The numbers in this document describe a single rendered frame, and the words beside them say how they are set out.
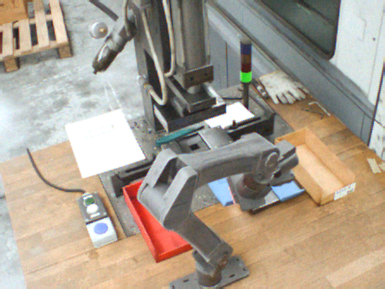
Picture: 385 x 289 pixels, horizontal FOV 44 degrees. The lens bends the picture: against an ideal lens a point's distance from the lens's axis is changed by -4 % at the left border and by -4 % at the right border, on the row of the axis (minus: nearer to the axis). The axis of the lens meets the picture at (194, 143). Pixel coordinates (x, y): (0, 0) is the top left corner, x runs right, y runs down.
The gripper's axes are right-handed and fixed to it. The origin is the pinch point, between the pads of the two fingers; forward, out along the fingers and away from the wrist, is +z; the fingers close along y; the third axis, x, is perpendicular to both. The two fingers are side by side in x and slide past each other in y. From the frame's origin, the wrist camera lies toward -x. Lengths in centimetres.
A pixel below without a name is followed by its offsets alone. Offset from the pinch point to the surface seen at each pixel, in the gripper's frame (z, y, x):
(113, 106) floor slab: 181, 129, -15
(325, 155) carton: 8.1, 7.8, -36.2
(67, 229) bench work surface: 23.8, 10.3, 42.0
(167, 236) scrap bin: 13.9, -1.4, 17.1
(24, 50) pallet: 215, 213, 34
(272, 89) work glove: 28, 43, -41
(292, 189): 7.9, 0.3, -20.8
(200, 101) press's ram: -4.3, 27.6, 1.3
